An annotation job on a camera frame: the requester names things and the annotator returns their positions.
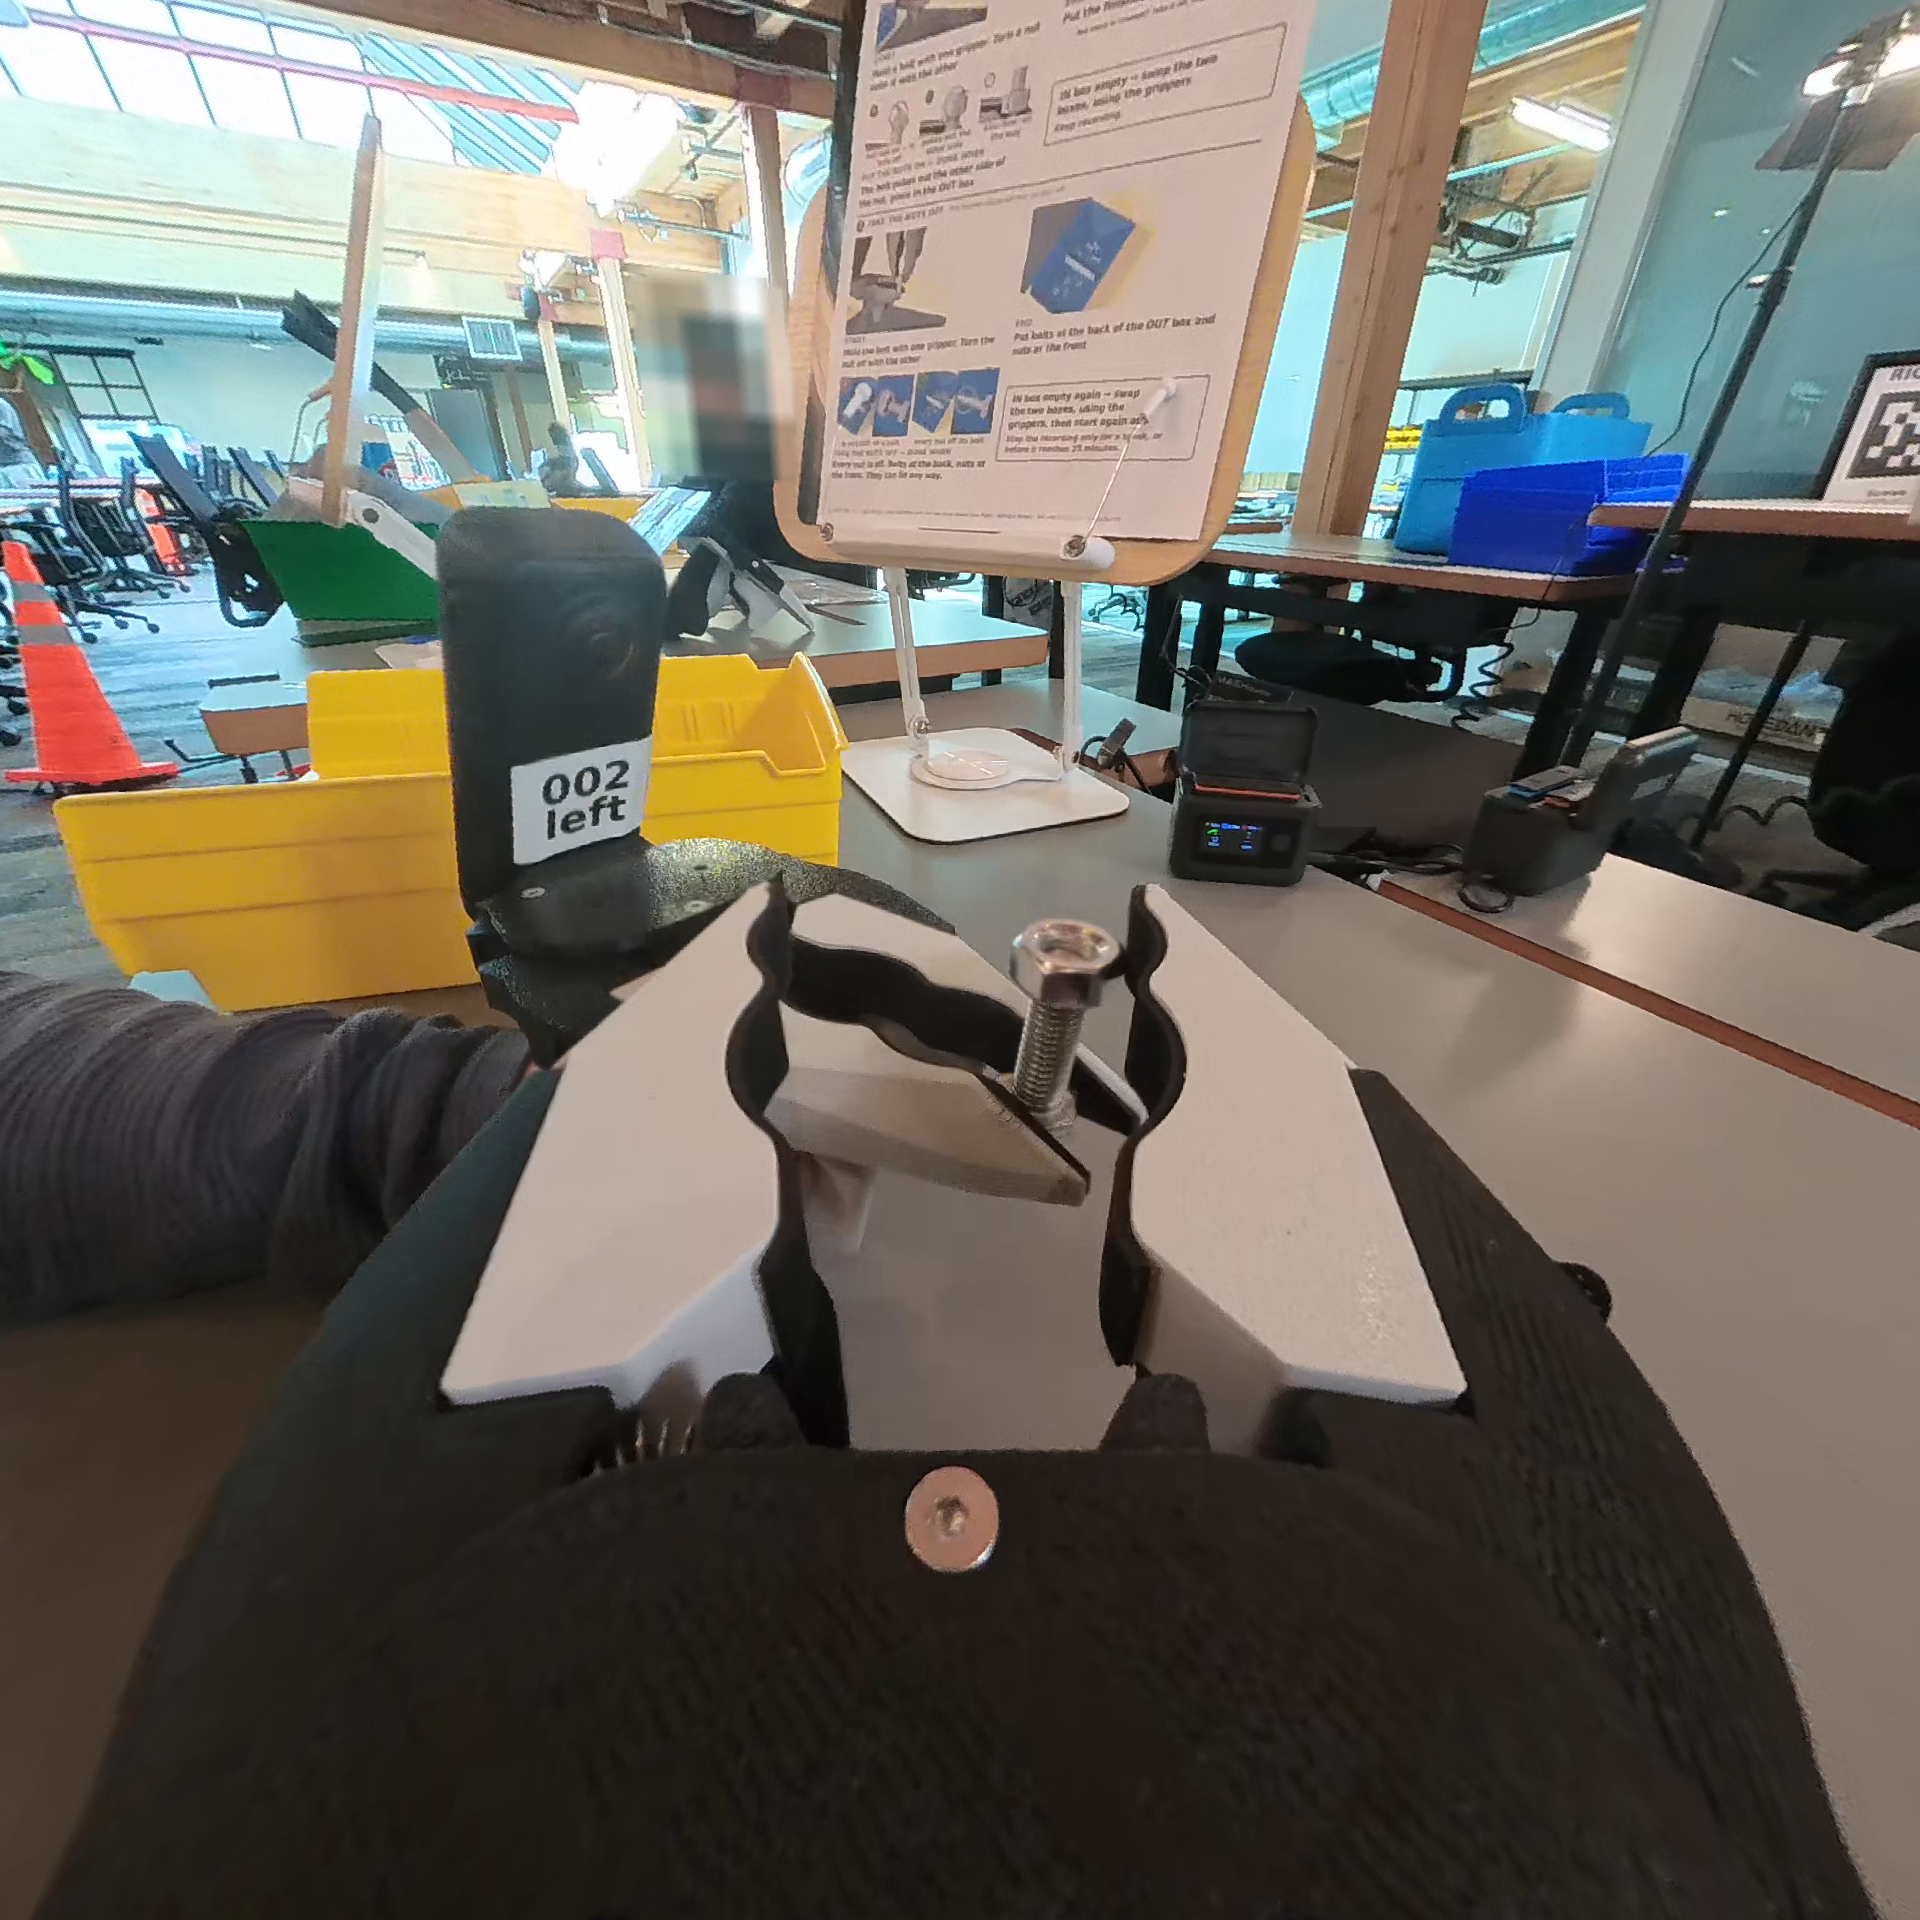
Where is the black light stand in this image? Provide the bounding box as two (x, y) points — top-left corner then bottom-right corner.
(1559, 0), (1920, 890)

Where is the silver steel bolt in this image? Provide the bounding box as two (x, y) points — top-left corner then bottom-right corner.
(1008, 918), (1120, 1126)

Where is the instruction board on white stand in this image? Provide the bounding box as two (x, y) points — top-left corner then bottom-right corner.
(772, 129), (1318, 851)

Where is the paper instruction sheet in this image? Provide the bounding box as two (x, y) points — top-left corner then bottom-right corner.
(820, 0), (1301, 546)

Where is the black grey tabletop device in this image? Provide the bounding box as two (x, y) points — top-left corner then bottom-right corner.
(662, 532), (873, 640)

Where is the dark grey charger case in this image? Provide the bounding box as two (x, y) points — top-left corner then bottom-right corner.
(1462, 726), (1705, 898)

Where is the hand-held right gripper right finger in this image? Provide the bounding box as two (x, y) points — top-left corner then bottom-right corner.
(1098, 883), (1469, 1456)

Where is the black charging case with display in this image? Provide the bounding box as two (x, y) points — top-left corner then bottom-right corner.
(1167, 698), (1325, 890)

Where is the person's left forearm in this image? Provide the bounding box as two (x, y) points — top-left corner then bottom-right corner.
(0, 969), (536, 1328)

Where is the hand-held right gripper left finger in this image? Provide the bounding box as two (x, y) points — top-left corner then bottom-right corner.
(439, 880), (848, 1450)

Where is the blue plastic tote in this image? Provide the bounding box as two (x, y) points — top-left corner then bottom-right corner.
(1393, 382), (1638, 557)

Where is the blue plastic bin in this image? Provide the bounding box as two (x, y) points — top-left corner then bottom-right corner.
(1447, 456), (1690, 580)

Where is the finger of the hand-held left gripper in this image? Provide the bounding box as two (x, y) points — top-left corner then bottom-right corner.
(761, 1054), (1095, 1268)
(786, 897), (1150, 1136)

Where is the black office chair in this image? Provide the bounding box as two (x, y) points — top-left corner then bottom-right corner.
(1802, 630), (1920, 923)
(1231, 630), (1469, 712)

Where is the wooden-top desk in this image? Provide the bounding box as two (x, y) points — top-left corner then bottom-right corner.
(1585, 492), (1920, 842)
(1136, 522), (1719, 752)

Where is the black cable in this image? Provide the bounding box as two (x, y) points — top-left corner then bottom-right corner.
(1312, 840), (1520, 918)

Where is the wooden post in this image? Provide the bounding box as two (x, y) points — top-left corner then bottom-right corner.
(1295, 0), (1489, 538)

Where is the wooden board stand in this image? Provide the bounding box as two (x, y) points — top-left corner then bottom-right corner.
(319, 113), (386, 522)

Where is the green plastic bin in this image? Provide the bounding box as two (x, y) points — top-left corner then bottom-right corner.
(239, 509), (454, 627)

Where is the printed tag sign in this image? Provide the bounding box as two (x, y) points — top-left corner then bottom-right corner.
(1815, 350), (1920, 505)

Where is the row of office chairs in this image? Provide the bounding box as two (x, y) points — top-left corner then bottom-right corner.
(0, 432), (290, 650)

